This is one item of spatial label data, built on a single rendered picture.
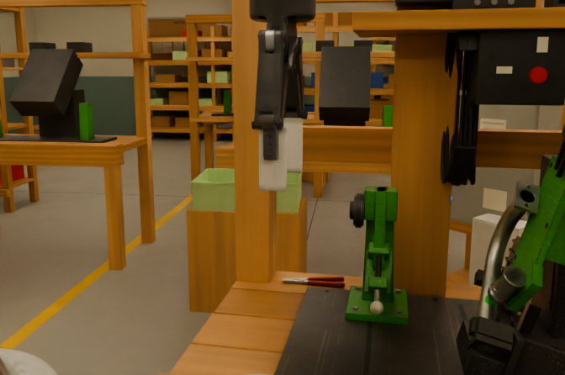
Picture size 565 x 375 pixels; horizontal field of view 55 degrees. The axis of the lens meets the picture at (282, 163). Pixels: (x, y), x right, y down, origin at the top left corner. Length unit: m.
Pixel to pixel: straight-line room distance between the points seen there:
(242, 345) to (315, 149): 0.53
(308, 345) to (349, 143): 0.53
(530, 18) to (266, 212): 0.73
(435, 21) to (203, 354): 0.80
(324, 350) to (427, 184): 0.47
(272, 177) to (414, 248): 0.80
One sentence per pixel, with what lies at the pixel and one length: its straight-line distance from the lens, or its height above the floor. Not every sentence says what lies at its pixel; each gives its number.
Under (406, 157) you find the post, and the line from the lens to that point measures 1.29.
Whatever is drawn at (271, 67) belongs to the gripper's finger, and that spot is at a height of 1.42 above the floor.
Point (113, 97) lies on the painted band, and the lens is 12.02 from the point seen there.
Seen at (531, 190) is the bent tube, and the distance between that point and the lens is 1.05.
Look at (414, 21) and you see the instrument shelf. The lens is 1.16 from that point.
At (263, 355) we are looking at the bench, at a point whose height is 0.88.
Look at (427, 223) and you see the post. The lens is 1.33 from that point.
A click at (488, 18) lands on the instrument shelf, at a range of 1.17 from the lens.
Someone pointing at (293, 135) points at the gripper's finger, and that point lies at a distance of 0.68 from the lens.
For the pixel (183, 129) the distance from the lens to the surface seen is 10.78.
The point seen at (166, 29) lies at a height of 2.21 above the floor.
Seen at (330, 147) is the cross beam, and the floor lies 1.22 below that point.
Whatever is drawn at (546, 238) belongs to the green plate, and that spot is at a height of 1.15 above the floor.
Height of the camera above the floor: 1.42
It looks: 10 degrees down
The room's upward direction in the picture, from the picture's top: straight up
